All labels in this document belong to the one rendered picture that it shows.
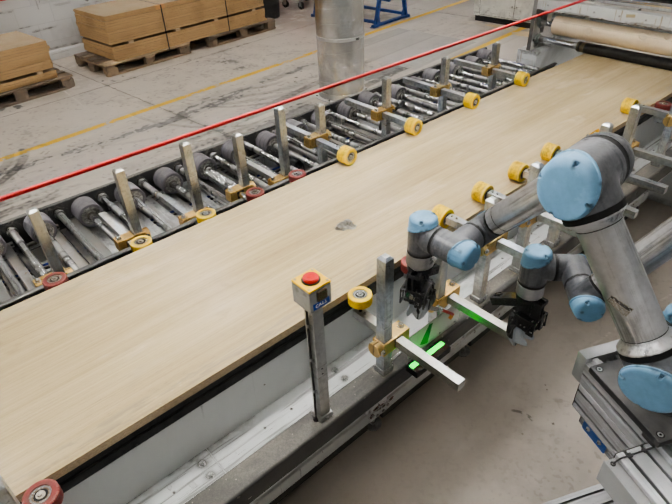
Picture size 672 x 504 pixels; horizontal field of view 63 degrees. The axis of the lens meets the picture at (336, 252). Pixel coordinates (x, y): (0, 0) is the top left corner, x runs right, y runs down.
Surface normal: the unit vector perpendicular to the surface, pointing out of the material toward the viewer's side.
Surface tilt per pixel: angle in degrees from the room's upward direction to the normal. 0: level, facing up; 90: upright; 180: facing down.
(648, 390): 96
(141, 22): 90
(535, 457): 0
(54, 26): 90
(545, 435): 0
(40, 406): 0
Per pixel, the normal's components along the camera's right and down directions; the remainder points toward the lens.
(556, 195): -0.77, 0.31
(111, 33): 0.74, 0.37
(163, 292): -0.04, -0.81
